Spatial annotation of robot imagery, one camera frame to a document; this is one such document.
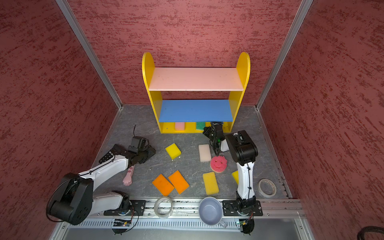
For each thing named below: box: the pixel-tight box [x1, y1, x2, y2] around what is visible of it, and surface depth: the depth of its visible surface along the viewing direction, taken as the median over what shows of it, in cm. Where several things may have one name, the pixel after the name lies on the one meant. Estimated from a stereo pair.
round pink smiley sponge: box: [209, 155, 228, 173], surface depth 89 cm
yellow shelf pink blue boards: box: [142, 52, 251, 134], surface depth 83 cm
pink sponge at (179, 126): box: [174, 122, 185, 131], surface depth 106 cm
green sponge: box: [196, 122, 206, 130], surface depth 107 cm
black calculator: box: [98, 144, 122, 164], surface depth 93 cm
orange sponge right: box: [168, 170, 190, 195], surface depth 83 cm
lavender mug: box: [198, 196, 227, 229], surface depth 72 cm
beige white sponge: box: [198, 144, 212, 162], surface depth 95 cm
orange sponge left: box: [152, 173, 175, 196], surface depth 83 cm
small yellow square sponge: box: [165, 143, 182, 160], surface depth 95 cm
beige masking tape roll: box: [258, 178, 277, 198], surface depth 82 cm
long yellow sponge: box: [203, 171, 220, 195], surface depth 84 cm
